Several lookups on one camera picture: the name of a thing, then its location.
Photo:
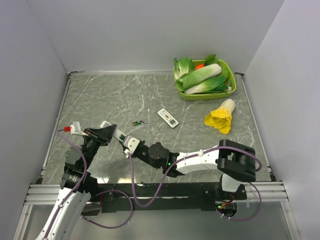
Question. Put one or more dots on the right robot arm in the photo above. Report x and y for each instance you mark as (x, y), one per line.
(237, 162)

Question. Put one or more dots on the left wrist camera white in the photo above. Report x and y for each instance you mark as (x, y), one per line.
(75, 129)

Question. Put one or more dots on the green gold AAA battery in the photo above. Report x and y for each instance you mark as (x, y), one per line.
(136, 123)

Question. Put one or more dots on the black base bar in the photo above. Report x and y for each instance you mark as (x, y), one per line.
(172, 196)

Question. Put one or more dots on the large green toy cabbage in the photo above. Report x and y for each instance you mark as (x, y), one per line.
(200, 75)

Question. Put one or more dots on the yellow toy cabbage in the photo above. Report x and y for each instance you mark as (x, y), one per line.
(221, 118)

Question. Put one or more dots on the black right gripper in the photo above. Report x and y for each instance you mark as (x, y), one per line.
(134, 153)

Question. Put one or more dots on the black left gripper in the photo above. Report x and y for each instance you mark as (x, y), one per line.
(102, 135)

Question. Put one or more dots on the orange toy carrot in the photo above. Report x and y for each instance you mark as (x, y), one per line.
(199, 66)

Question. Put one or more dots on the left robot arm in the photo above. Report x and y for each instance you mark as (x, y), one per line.
(77, 185)

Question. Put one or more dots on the plain white remote control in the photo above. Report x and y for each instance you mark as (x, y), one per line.
(116, 133)

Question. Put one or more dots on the green toy bok choy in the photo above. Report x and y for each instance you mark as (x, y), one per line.
(214, 84)

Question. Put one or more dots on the green plastic basket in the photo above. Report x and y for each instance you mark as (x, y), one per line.
(226, 71)

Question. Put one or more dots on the green toy lettuce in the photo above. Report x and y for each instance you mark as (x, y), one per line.
(182, 66)

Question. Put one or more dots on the white remote with buttons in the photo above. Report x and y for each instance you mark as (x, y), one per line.
(168, 118)

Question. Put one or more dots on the aluminium frame rail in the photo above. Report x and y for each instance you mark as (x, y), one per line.
(47, 194)

